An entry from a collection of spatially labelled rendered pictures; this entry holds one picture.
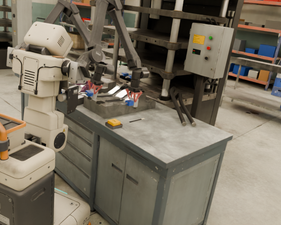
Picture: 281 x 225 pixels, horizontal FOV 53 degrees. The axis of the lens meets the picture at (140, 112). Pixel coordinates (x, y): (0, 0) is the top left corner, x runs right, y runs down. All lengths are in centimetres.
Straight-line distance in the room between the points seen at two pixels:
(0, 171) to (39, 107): 44
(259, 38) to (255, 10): 73
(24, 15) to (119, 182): 479
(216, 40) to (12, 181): 171
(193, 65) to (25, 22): 440
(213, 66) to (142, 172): 106
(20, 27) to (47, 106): 461
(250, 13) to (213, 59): 634
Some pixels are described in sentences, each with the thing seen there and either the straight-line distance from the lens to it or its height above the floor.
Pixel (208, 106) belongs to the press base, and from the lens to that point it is 308.
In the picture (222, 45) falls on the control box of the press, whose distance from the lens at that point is 233.
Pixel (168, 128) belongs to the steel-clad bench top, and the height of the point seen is 80.
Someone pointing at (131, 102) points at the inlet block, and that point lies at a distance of 185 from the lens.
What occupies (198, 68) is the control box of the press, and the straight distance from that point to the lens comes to 240.
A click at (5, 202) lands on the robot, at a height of 61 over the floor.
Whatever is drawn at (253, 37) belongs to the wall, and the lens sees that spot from 852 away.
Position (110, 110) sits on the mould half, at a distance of 192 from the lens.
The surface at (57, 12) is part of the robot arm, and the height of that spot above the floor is 143.
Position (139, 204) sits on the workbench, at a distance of 185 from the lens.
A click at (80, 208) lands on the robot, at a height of 28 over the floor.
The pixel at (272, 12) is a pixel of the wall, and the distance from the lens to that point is 840.
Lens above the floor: 153
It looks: 20 degrees down
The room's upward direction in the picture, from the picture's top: 8 degrees clockwise
